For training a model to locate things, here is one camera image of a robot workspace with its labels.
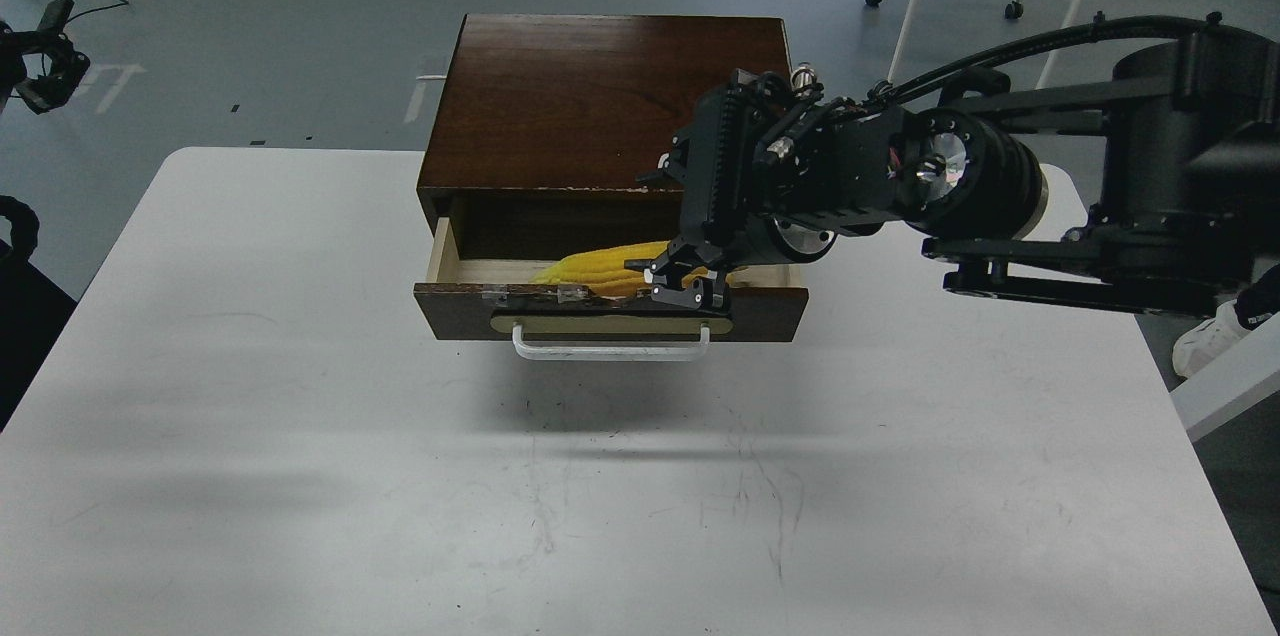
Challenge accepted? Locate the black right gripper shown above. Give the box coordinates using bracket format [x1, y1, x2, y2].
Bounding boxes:
[623, 70, 922, 314]

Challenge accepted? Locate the yellow toy corn cob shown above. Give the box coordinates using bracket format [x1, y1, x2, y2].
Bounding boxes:
[529, 241, 668, 298]

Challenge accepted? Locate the wooden drawer with white handle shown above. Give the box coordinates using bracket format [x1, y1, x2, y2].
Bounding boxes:
[413, 216, 809, 343]

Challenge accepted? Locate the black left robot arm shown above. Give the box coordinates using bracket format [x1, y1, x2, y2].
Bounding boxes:
[1, 0, 91, 267]

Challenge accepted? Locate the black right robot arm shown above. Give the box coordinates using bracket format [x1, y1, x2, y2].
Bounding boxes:
[625, 13, 1279, 317]

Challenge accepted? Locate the dark brown wooden cabinet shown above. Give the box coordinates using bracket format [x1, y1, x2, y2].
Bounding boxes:
[417, 13, 790, 261]

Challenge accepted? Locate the white shoe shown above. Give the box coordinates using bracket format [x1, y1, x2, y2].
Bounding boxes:
[1170, 299, 1251, 378]

